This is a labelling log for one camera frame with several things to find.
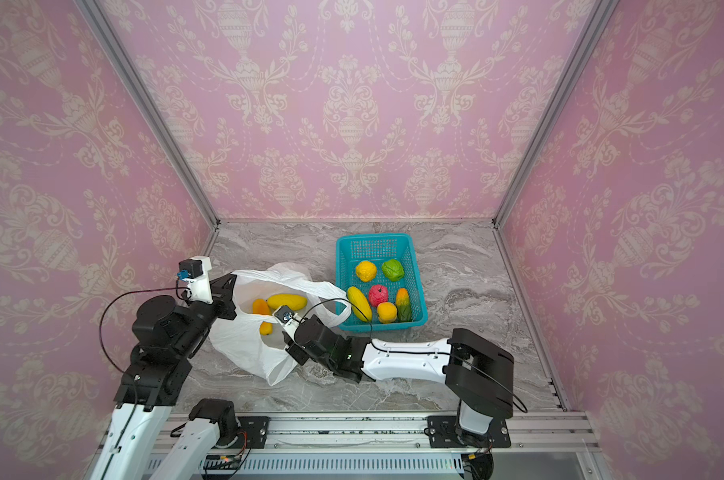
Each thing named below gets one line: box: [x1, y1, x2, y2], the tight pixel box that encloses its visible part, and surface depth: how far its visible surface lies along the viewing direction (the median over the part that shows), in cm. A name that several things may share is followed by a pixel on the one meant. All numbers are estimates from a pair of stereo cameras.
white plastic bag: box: [208, 263, 352, 385], surface depth 73 cm
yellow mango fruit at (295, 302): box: [267, 294, 308, 311], surface depth 96 cm
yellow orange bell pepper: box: [377, 302, 397, 324], surface depth 92 cm
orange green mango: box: [396, 288, 411, 322], surface depth 94 cm
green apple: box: [382, 259, 405, 282], surface depth 102 cm
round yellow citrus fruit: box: [355, 260, 377, 283], surface depth 102 cm
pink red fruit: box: [369, 284, 389, 307], surface depth 96 cm
